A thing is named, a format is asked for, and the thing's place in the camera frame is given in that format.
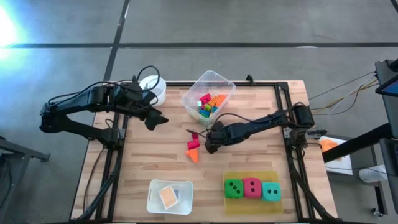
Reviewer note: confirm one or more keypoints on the caster wheel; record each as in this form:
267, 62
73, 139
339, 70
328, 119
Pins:
377, 212

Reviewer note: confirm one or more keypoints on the white paper sheet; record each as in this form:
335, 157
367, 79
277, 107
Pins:
342, 165

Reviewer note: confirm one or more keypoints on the orange playing card deck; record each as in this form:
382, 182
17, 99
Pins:
168, 196

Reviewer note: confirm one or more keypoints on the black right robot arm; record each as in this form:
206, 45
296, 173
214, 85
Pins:
273, 119

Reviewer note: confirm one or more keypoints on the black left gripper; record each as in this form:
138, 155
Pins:
133, 104

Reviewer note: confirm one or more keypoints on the orange crumpled object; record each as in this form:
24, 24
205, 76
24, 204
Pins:
329, 145

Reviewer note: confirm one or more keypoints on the green foam die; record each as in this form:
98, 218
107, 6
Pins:
234, 188

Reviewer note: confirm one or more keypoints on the small red plastic block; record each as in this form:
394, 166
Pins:
195, 136
205, 98

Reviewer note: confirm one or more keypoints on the teal plastic block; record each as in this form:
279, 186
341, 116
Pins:
214, 109

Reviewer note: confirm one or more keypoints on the grey metal stand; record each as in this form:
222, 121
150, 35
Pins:
18, 151

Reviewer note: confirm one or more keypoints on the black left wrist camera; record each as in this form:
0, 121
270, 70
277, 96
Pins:
133, 87

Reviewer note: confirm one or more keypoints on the black frame brace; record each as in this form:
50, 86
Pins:
88, 205
314, 199

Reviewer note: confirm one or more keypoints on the blue plastic block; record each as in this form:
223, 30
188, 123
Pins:
204, 113

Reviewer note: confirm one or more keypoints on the white plastic bucket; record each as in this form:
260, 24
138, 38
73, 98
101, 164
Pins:
160, 93

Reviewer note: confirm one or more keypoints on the yellow-orange block with stud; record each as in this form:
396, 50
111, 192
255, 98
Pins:
193, 155

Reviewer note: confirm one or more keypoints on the red foam die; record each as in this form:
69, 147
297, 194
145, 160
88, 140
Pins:
252, 187

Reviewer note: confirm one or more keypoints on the large yellow-green foam toy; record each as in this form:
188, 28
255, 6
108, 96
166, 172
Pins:
248, 207

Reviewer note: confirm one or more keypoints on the black frame base rail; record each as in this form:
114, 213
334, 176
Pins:
281, 99
116, 186
264, 84

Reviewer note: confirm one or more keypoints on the light green plastic block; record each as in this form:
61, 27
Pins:
208, 107

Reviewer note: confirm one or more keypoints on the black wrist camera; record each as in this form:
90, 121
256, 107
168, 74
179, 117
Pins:
133, 87
217, 126

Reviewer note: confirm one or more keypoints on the black slanted bar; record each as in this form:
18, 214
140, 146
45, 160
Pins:
354, 143

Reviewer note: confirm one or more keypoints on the laptop with blue screen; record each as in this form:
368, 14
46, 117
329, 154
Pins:
388, 87

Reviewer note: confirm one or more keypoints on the person's shoe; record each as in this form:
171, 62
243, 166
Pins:
373, 174

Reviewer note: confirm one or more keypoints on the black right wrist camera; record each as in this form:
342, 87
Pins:
217, 126

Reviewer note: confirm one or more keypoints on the clear plastic bin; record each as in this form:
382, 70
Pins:
202, 84

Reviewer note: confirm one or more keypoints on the teal foam die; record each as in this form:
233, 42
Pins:
271, 191

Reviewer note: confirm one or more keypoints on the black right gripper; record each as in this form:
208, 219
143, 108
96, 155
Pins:
231, 133

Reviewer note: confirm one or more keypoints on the large red plastic block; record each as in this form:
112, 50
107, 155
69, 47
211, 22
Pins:
193, 144

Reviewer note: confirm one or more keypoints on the orange-yellow plastic block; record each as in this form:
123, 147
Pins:
213, 101

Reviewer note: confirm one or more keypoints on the large orange plastic block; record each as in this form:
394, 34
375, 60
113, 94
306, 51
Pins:
221, 100

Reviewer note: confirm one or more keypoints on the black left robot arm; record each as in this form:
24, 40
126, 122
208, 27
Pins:
77, 105

